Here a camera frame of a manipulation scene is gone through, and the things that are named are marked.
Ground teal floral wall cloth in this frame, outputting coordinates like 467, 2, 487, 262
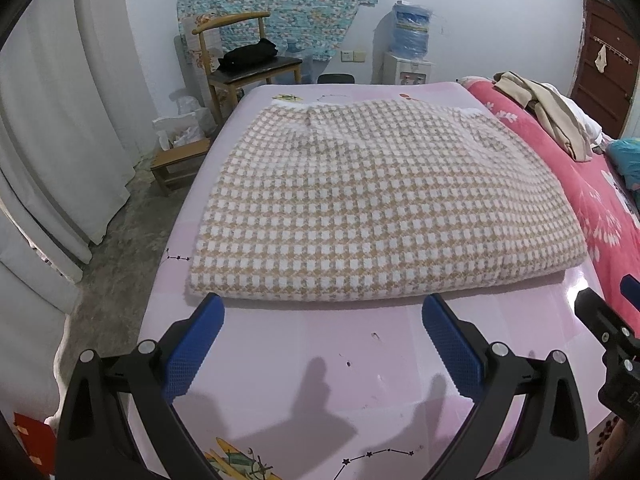
177, 0, 378, 61

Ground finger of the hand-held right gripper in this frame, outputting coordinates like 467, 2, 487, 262
574, 287, 640, 361
620, 272, 640, 311

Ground pink floral blanket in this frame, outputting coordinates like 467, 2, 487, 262
457, 76, 640, 341

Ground black bag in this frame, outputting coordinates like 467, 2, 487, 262
216, 38, 279, 73

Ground white garment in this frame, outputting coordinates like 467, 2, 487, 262
570, 97, 603, 151

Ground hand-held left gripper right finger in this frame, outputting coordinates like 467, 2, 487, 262
421, 292, 591, 480

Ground white curtain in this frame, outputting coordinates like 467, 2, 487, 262
0, 0, 156, 321

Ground beige white checked coat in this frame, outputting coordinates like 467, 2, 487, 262
185, 97, 588, 303

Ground blue water bottle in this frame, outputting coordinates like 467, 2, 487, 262
391, 1, 432, 61

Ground pale floral cloth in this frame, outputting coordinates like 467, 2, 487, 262
175, 15, 221, 68

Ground teal plastic bag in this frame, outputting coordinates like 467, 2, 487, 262
605, 137, 640, 191

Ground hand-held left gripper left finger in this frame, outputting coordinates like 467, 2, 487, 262
54, 292, 226, 480

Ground white plastic bags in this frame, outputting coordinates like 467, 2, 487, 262
152, 89, 216, 148

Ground beige clothes pile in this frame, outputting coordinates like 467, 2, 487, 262
492, 71, 601, 162

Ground wooden chair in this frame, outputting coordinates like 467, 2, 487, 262
192, 11, 304, 126

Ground white water dispenser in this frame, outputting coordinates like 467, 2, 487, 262
382, 52, 433, 86

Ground red cardboard box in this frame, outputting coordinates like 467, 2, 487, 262
12, 412, 56, 473

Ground brown wooden door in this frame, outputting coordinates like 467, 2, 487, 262
570, 0, 640, 141

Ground small wooden stool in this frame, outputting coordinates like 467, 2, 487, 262
150, 137, 213, 196

